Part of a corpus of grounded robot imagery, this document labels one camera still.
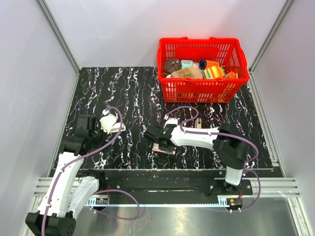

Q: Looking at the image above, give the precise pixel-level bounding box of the small white stapler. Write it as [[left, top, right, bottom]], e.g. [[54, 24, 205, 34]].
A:
[[110, 123, 126, 133]]

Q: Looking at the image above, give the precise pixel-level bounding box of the large beige stapler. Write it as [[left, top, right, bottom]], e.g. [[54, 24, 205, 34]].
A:
[[194, 118, 202, 129]]

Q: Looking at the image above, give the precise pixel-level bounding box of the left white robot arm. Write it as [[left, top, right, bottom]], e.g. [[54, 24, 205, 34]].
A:
[[25, 115, 107, 236]]

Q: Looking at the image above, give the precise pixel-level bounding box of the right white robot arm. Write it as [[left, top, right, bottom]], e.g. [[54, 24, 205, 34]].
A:
[[144, 123, 258, 195]]

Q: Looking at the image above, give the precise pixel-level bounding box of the red white staple box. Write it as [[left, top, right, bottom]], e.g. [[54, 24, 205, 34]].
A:
[[152, 143, 176, 155]]

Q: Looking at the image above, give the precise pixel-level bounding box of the brown cardboard packet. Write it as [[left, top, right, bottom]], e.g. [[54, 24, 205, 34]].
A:
[[170, 66, 203, 79]]

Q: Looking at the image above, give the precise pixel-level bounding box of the brown round item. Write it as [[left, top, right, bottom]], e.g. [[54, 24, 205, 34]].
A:
[[163, 58, 182, 74]]

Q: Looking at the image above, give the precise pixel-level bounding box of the teal white box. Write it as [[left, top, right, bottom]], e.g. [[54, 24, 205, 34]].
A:
[[181, 59, 193, 69]]

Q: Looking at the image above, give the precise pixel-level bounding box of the red plastic basket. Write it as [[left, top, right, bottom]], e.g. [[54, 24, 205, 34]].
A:
[[157, 37, 249, 103]]

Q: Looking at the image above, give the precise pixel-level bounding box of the yellow green striped box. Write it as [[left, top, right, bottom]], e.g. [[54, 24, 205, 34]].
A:
[[203, 66, 226, 79]]

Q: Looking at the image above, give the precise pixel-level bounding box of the orange bottle blue cap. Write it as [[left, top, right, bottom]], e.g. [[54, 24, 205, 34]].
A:
[[198, 59, 220, 70]]

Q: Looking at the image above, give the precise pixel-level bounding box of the orange small packet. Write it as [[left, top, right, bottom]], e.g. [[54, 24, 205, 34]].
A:
[[223, 71, 238, 79]]

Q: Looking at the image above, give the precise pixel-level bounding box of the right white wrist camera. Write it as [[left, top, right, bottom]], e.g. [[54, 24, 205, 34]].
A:
[[164, 118, 178, 127]]

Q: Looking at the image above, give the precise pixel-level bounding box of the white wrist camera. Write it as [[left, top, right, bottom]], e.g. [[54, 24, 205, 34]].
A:
[[100, 110, 118, 134], [164, 118, 178, 127]]

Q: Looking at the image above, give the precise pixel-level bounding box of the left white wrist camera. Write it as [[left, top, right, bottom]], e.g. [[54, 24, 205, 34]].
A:
[[100, 110, 118, 134]]

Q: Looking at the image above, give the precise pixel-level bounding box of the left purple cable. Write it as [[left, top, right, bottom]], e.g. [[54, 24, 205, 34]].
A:
[[40, 106, 141, 236]]

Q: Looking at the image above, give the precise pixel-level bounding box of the black mounting base plate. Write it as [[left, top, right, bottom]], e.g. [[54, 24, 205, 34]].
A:
[[78, 169, 253, 196]]

